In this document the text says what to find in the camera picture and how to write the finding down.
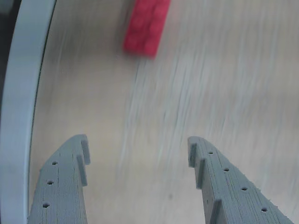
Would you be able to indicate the white table rim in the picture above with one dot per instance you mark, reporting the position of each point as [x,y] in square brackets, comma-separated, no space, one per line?
[21,93]

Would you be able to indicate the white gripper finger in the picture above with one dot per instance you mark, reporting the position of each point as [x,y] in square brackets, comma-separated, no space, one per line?
[58,186]
[229,198]

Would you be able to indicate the red lego block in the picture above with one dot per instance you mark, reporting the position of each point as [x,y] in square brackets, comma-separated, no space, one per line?
[146,28]

